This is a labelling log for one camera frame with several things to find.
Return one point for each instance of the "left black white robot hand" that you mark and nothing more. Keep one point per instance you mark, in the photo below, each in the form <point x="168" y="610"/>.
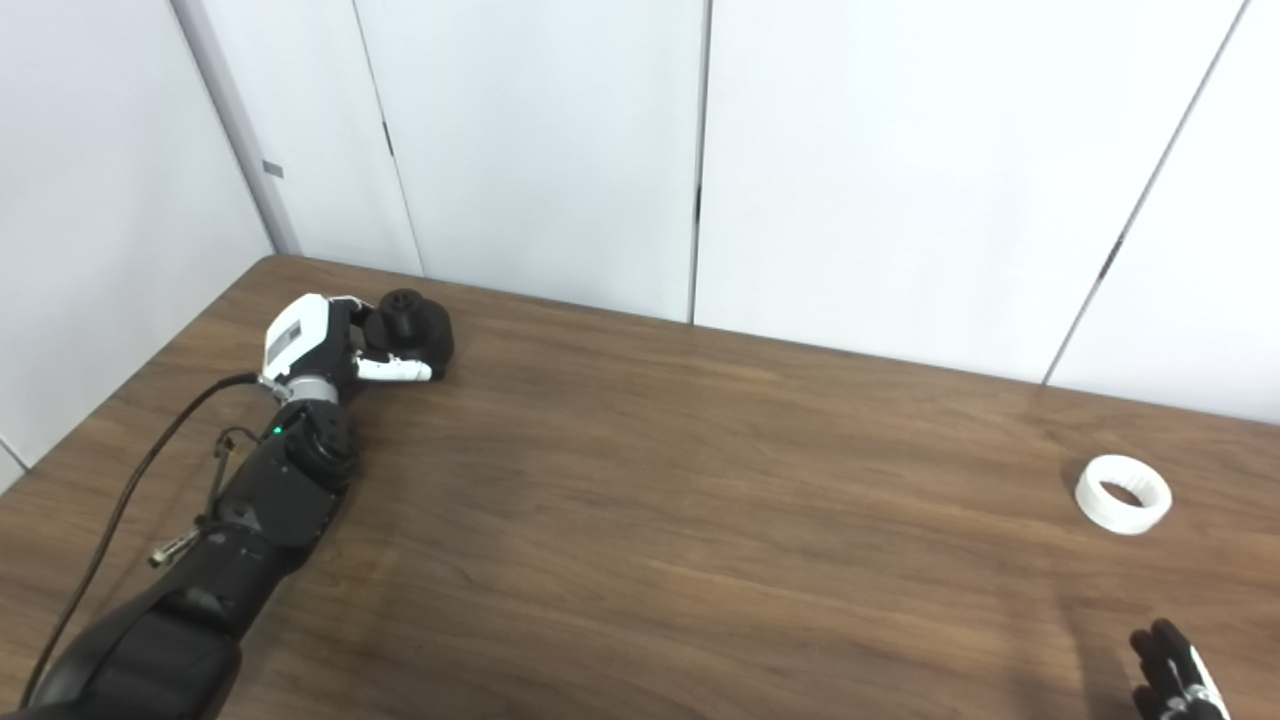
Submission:
<point x="295" y="335"/>

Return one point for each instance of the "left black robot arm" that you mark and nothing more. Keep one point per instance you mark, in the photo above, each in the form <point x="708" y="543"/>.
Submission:
<point x="270" y="500"/>

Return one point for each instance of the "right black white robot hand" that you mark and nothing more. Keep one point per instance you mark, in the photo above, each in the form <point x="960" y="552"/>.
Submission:
<point x="1165" y="690"/>

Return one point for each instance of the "round black stepped part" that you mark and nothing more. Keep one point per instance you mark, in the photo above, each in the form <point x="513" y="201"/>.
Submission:
<point x="425" y="335"/>

